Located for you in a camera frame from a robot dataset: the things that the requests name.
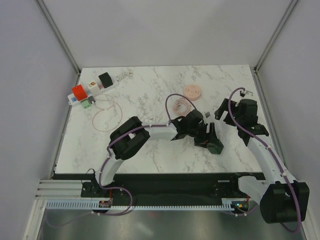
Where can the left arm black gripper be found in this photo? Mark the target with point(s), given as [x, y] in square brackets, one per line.
[206, 138]

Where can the grey small charger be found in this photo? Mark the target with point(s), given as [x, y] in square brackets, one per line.
[91, 99]

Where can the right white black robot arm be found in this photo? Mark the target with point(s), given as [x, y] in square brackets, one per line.
[281, 199]

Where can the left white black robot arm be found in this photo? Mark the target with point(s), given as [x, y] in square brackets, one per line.
[127, 140]

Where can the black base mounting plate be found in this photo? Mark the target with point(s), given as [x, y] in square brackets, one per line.
[180, 188]

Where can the white slotted cable duct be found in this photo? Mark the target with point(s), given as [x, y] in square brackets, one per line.
[99, 205]

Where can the white cube adapter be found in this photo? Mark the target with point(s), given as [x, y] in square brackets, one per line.
[93, 87]

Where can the red cube adapter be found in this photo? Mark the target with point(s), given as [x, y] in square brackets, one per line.
[79, 92]

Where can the black cube adapter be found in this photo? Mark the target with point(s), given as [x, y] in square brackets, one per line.
[106, 80]

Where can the white power strip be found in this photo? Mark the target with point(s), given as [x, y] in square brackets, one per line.
[72, 100]

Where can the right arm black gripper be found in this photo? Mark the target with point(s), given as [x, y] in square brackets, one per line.
[223, 107]

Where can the pink round power socket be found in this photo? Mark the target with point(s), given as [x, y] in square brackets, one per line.
[192, 91]

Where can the dark green cube plug adapter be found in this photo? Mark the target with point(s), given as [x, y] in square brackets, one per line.
[215, 147]

